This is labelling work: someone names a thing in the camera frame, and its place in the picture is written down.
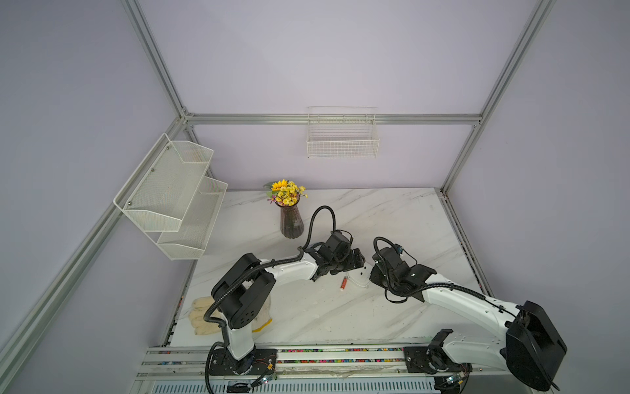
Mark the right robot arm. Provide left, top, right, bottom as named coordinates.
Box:
left=370, top=244, right=568, bottom=392

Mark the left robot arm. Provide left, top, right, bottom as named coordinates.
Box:
left=203, top=230, right=366, bottom=361

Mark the dark glass vase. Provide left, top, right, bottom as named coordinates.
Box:
left=276, top=199, right=305, bottom=239

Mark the yellow flower bouquet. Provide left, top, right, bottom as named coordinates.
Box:
left=263, top=179, right=308, bottom=208

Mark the white yellow cloth glove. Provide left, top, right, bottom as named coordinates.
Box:
left=189, top=294, right=274, bottom=337

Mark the lower white mesh shelf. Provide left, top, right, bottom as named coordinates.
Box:
left=157, top=177, right=228, bottom=260

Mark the white mesh shelf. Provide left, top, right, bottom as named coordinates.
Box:
left=157, top=177, right=228, bottom=260
left=113, top=134, right=213, bottom=232

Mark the upper white mesh shelf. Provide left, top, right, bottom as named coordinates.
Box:
left=113, top=134, right=213, bottom=232

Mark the black corrugated cable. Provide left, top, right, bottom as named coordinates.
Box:
left=202, top=205, right=338, bottom=326

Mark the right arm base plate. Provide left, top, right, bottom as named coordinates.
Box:
left=403, top=346, right=472, bottom=374

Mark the white wire wall basket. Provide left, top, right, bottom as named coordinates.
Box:
left=306, top=106, right=380, bottom=159

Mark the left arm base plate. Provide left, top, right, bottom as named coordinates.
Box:
left=208, top=347, right=277, bottom=377

